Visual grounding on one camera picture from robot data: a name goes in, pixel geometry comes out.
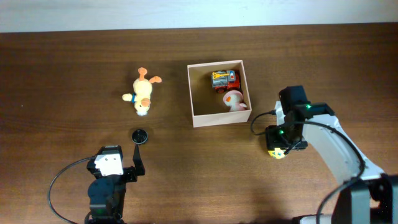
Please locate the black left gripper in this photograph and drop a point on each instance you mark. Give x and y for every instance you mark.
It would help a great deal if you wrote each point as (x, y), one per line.
(130, 171)

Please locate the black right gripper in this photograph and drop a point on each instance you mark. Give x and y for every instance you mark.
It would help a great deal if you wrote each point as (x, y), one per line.
(277, 143)

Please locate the yellow round toy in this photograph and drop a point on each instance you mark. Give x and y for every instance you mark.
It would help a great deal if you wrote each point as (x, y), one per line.
(277, 153)

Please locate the pink white duck figure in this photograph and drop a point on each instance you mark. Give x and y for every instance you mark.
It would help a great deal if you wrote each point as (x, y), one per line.
(234, 99)

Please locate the pink cardboard box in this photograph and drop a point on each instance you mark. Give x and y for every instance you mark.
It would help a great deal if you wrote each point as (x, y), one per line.
(207, 106)

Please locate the red silver toy truck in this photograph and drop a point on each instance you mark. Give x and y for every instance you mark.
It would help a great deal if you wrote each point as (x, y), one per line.
(225, 80)

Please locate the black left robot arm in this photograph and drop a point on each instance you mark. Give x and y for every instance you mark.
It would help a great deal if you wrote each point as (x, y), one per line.
(108, 191)

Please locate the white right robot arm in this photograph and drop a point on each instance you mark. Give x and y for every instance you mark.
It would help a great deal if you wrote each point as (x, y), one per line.
(366, 194)

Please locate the yellow plush duck toy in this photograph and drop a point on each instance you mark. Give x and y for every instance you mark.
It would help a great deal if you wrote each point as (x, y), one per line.
(142, 92)

